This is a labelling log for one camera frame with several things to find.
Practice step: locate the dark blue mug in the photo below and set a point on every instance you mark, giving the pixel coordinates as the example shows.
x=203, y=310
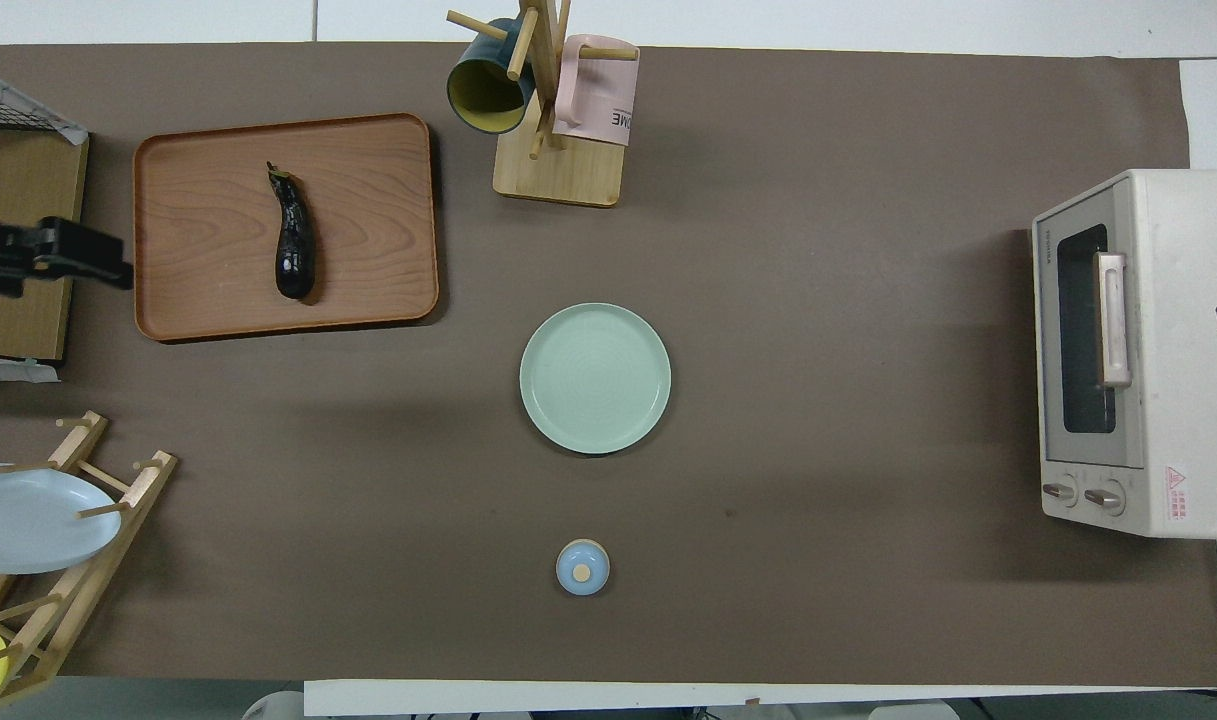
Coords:
x=483, y=85

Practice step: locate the wooden mug tree stand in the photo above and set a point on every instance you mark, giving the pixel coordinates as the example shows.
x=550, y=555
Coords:
x=568, y=175

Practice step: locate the brown wooden tray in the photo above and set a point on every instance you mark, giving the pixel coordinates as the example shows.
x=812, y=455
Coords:
x=368, y=230

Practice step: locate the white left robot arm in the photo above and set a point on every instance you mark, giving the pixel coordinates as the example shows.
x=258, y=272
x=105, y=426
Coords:
x=273, y=707

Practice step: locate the wooden plate rack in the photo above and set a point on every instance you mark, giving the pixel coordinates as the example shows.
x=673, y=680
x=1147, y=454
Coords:
x=78, y=590

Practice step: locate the light blue plate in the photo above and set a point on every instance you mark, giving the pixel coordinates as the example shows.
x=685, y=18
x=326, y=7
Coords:
x=28, y=520

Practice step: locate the pale green plate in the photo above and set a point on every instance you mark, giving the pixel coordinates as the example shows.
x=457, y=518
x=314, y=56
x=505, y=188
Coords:
x=595, y=378

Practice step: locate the oven knob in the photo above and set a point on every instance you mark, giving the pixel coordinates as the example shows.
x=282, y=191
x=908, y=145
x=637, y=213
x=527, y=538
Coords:
x=1105, y=498
x=1058, y=492

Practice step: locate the white toaster oven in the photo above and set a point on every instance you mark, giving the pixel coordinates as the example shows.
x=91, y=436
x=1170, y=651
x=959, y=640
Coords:
x=1188, y=400

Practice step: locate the white patterned cloth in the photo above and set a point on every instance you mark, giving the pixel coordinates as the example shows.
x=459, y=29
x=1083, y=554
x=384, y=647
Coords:
x=43, y=113

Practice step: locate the pink mug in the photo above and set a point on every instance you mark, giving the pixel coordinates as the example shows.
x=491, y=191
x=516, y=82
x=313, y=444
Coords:
x=598, y=95

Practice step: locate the dark purple eggplant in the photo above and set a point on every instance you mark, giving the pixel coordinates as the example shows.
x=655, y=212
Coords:
x=294, y=245

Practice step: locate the brown table mat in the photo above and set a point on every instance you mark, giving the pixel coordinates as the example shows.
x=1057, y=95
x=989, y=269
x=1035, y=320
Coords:
x=818, y=200

